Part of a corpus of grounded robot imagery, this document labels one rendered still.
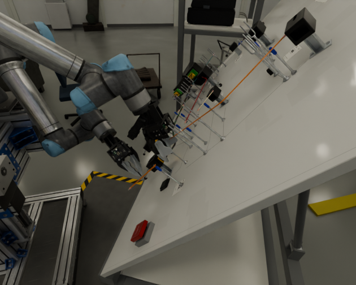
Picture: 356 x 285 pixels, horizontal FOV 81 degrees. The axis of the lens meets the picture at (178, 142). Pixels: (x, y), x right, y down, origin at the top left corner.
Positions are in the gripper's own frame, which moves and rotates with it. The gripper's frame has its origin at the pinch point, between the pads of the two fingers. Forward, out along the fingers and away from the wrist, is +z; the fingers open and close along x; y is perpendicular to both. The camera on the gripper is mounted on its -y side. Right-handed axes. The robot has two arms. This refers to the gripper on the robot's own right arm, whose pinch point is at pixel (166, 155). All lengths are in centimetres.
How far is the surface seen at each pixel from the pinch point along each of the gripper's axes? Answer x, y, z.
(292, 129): -17.8, 39.9, -11.6
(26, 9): 744, -763, -338
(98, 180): 67, -144, 58
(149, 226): -24.3, -0.2, 5.8
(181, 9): 91, -1, -39
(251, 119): -4.9, 32.0, -8.2
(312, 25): 1, 48, -23
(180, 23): 91, -4, -33
